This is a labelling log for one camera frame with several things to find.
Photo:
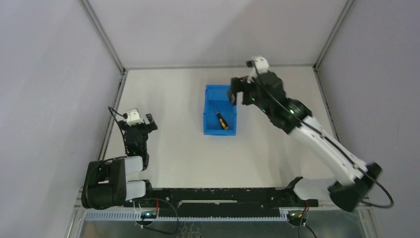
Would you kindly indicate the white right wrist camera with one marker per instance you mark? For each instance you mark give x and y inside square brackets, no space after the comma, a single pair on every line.
[258,65]

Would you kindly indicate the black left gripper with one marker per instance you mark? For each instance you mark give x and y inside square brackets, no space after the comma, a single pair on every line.
[141,126]

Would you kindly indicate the grey slotted cable duct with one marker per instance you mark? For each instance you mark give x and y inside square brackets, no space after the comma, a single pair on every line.
[115,215]

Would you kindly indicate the left controller board with cables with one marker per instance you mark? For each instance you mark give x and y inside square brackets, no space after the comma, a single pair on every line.
[148,217]

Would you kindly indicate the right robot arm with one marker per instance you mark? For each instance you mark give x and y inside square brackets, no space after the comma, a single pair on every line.
[354,181]

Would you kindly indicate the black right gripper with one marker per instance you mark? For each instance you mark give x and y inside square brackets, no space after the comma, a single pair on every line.
[239,85]

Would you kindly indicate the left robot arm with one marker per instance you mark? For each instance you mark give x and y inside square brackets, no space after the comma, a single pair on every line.
[107,182]

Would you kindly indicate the yellow black handled screwdriver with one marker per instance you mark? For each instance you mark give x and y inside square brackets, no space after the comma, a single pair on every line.
[221,119]

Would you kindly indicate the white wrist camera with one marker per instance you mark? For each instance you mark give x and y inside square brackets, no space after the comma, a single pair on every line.
[258,65]
[133,117]

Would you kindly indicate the black mounting rail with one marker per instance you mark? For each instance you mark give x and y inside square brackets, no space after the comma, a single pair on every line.
[224,202]

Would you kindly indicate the controller board with cables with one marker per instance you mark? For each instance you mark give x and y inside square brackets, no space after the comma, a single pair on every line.
[148,217]
[299,220]

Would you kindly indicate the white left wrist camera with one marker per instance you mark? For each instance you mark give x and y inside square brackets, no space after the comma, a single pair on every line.
[133,117]

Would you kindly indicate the right controller board with cables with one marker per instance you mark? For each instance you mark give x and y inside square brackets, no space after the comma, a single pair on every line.
[299,220]

